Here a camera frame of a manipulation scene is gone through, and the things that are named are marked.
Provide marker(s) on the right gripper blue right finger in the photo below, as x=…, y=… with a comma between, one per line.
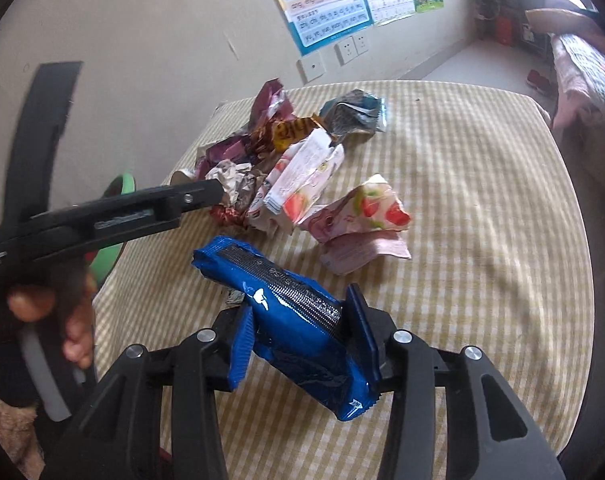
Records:
x=360, y=336

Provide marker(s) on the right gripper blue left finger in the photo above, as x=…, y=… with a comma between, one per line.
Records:
x=241, y=343

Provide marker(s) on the blue cookie wrapper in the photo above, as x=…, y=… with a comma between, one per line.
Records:
x=296, y=325

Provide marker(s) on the green red trash bin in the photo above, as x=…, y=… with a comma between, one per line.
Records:
x=102, y=259

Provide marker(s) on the small pink white wrapper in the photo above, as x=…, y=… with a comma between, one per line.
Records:
x=348, y=253

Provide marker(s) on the strawberry pink white wrapper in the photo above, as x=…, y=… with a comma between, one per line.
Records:
x=372, y=206

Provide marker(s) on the yellow checked table cloth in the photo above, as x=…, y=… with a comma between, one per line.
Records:
x=500, y=260

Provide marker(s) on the crumpled white paper wrapper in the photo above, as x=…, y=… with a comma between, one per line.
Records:
x=240, y=183

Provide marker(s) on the white strawberry milk carton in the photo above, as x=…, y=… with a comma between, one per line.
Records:
x=305, y=177

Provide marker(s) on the orange yellow small wrapper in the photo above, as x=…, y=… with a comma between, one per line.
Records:
x=289, y=132

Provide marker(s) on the grey teal crumpled wrapper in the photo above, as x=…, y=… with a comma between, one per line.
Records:
x=356, y=112

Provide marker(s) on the purple pink crumpled bag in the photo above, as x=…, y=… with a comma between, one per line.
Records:
x=253, y=142

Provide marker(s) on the red slippers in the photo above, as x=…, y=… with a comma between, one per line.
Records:
x=540, y=83

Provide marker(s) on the dark shelf with items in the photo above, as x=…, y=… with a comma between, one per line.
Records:
x=507, y=5

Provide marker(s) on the bed with patterned quilt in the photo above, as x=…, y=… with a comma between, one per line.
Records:
x=578, y=48

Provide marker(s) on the white double wall socket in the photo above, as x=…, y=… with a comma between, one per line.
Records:
x=349, y=48

